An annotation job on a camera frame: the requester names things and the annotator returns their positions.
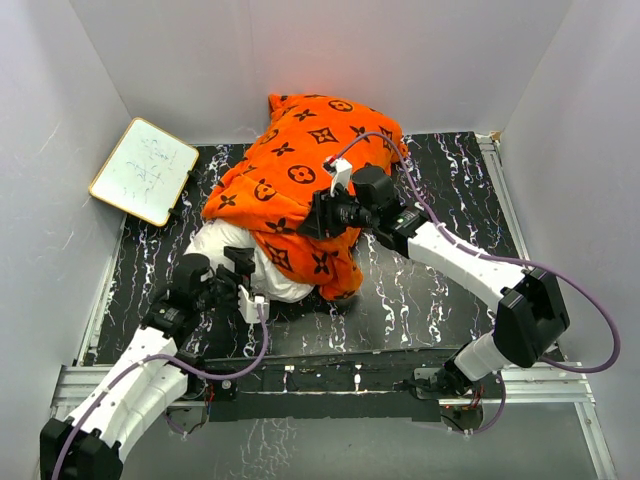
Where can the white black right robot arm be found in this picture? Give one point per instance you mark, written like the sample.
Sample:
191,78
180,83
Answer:
529,307

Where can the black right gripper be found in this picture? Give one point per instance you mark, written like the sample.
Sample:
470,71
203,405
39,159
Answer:
322,214

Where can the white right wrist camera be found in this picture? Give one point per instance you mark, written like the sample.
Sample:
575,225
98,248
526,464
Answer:
340,171

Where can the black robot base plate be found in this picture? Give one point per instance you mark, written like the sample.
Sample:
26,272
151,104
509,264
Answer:
374,384

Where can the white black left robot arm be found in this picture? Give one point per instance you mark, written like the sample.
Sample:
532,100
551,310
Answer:
95,439

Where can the small white dry-erase board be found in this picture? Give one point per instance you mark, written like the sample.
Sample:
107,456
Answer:
145,173

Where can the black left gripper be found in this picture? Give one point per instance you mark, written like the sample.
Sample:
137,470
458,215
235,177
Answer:
244,267

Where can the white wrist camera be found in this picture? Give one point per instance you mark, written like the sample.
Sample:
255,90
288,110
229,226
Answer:
340,171
254,308

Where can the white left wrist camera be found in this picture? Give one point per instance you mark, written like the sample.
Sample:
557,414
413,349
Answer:
254,308

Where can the orange patterned plush pillowcase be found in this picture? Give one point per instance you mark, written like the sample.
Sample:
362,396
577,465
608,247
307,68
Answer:
260,202

